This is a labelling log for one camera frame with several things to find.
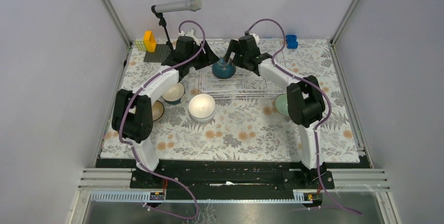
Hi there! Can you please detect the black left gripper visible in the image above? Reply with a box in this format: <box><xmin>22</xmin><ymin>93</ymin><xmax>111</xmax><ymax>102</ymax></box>
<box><xmin>187</xmin><ymin>40</ymin><xmax>219</xmax><ymax>70</ymax></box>

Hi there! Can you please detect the dark blue ceramic bowl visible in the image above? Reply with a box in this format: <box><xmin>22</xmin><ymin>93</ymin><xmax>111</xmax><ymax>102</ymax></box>
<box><xmin>212</xmin><ymin>58</ymin><xmax>237</xmax><ymax>79</ymax></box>

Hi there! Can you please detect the teal bowl white interior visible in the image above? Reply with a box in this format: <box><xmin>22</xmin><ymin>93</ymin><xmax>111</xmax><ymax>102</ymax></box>
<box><xmin>161</xmin><ymin>83</ymin><xmax>185</xmax><ymax>105</ymax></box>

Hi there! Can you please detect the pale green ceramic bowl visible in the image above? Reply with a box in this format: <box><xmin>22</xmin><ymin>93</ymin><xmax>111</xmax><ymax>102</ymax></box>
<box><xmin>275</xmin><ymin>94</ymin><xmax>289</xmax><ymax>117</ymax></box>

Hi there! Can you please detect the white ribbed bowl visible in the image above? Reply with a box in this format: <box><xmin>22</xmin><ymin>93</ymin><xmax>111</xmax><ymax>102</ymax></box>
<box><xmin>188</xmin><ymin>94</ymin><xmax>216</xmax><ymax>122</ymax></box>

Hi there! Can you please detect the dark brown patterned bowl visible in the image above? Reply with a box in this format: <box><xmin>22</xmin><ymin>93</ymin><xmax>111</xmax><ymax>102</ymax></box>
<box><xmin>152</xmin><ymin>100</ymin><xmax>165</xmax><ymax>121</ymax></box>

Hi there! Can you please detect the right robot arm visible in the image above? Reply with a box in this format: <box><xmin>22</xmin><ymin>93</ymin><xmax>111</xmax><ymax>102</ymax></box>
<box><xmin>224</xmin><ymin>35</ymin><xmax>326</xmax><ymax>188</ymax></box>

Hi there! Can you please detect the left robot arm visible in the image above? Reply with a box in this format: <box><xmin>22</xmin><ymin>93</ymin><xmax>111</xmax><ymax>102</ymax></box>
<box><xmin>112</xmin><ymin>36</ymin><xmax>218</xmax><ymax>188</ymax></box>

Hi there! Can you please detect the grey toy baseplate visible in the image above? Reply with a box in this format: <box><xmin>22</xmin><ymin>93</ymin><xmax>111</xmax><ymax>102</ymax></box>
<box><xmin>143</xmin><ymin>44</ymin><xmax>170</xmax><ymax>63</ymax></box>

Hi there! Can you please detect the black microphone tripod stand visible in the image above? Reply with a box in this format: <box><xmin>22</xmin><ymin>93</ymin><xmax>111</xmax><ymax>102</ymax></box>
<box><xmin>152</xmin><ymin>9</ymin><xmax>173</xmax><ymax>52</ymax></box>

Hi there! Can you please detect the orange toy block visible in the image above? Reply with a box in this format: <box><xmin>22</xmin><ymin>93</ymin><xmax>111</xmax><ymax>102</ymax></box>
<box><xmin>143</xmin><ymin>30</ymin><xmax>157</xmax><ymax>53</ymax></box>

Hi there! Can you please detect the grey microphone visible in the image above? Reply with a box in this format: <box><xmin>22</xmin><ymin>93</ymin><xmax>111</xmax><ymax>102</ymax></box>
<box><xmin>151</xmin><ymin>0</ymin><xmax>203</xmax><ymax>13</ymax></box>

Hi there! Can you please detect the yellow-green toy block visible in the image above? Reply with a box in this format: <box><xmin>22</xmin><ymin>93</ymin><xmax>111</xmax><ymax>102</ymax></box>
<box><xmin>134</xmin><ymin>40</ymin><xmax>147</xmax><ymax>51</ymax></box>

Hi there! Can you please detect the blue toy block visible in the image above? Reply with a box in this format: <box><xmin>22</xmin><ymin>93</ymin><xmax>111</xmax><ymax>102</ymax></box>
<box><xmin>285</xmin><ymin>34</ymin><xmax>298</xmax><ymax>49</ymax></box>

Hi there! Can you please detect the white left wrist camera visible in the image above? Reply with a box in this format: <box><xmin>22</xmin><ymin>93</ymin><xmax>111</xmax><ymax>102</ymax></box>
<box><xmin>179</xmin><ymin>28</ymin><xmax>201</xmax><ymax>45</ymax></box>

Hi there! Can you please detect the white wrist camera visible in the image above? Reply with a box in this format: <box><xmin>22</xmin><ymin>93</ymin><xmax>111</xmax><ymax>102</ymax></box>
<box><xmin>249</xmin><ymin>32</ymin><xmax>260</xmax><ymax>44</ymax></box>
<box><xmin>179</xmin><ymin>28</ymin><xmax>201</xmax><ymax>45</ymax></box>

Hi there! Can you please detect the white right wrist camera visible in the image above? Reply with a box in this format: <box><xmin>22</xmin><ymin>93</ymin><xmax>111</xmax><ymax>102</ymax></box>
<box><xmin>249</xmin><ymin>32</ymin><xmax>260</xmax><ymax>44</ymax></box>

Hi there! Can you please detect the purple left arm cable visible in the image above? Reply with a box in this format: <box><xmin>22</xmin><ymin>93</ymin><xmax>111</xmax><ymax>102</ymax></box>
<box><xmin>118</xmin><ymin>20</ymin><xmax>207</xmax><ymax>220</ymax></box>

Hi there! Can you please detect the white wire dish rack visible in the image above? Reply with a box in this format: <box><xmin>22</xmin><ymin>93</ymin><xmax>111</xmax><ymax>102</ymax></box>
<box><xmin>198</xmin><ymin>38</ymin><xmax>284</xmax><ymax>99</ymax></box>

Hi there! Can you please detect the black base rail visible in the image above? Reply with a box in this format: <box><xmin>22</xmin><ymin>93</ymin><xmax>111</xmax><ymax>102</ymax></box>
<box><xmin>130</xmin><ymin>158</ymin><xmax>336</xmax><ymax>203</ymax></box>

